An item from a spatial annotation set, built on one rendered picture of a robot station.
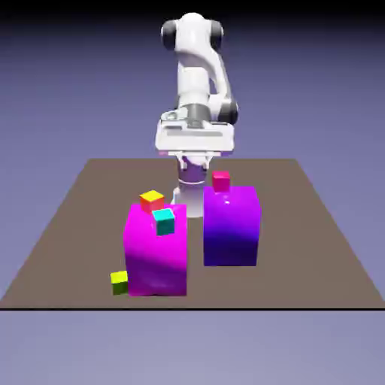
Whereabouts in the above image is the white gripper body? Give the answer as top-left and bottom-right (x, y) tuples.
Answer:
(154, 119), (235, 158)

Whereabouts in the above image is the small pink cube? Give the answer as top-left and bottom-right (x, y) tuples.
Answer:
(211, 170), (232, 193)

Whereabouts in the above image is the small orange cube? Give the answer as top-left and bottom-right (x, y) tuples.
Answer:
(138, 189), (165, 215)

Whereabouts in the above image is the small cyan cube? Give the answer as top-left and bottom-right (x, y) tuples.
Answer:
(151, 208), (176, 236)

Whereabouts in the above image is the small yellow cube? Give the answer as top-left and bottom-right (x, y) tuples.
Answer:
(110, 270), (129, 296)

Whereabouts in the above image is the large purple box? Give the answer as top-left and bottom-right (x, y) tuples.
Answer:
(203, 185), (262, 268)

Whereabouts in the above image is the large magenta box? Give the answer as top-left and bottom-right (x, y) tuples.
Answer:
(123, 203), (188, 298)

